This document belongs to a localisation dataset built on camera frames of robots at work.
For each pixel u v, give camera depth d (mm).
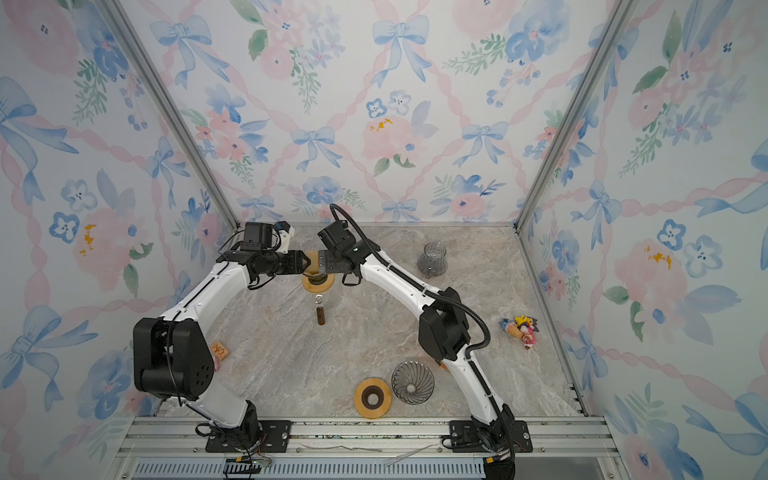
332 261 818
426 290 558
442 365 856
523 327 899
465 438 732
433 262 1005
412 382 802
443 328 548
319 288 890
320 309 891
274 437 736
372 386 799
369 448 732
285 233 814
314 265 891
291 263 799
